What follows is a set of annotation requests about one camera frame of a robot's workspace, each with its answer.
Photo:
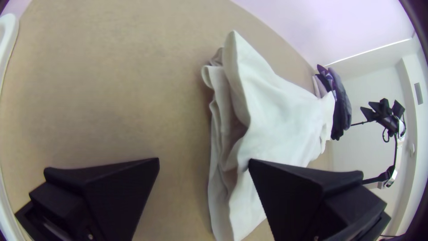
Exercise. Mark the pile of folded clothes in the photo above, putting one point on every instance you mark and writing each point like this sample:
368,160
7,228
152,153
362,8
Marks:
341,110

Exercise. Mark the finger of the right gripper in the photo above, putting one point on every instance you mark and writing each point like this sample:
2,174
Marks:
376,105
370,113

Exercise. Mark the white t-shirt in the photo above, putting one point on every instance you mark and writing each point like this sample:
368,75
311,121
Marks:
267,117

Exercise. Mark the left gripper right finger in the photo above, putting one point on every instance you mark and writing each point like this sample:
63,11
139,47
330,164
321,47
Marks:
301,201

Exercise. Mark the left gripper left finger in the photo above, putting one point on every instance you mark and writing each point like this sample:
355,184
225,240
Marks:
100,201

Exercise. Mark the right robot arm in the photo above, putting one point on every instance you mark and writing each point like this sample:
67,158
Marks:
389,175

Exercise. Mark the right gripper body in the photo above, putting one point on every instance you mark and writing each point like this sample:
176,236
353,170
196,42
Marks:
385,109

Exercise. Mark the white laundry basket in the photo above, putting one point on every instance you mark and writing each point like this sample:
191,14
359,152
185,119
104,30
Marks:
8,36

